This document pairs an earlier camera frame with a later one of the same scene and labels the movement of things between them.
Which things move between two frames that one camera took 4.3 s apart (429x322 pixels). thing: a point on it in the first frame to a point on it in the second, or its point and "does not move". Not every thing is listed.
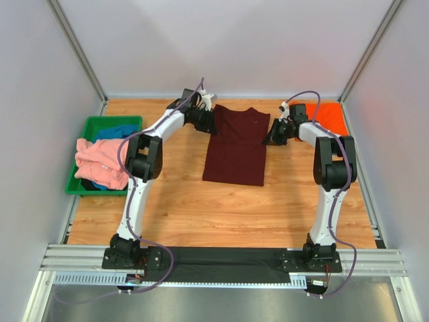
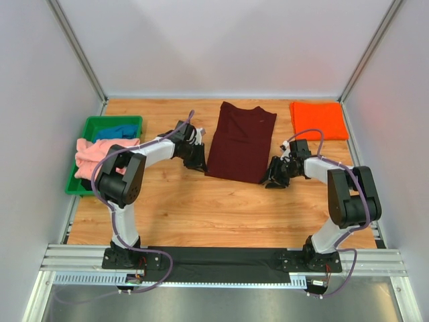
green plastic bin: (93, 125) does not move
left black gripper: (206, 120) to (193, 153)
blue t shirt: (112, 132) does not move
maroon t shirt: (236, 153) does not move
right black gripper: (277, 132) to (279, 168)
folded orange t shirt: (330, 116) does not move
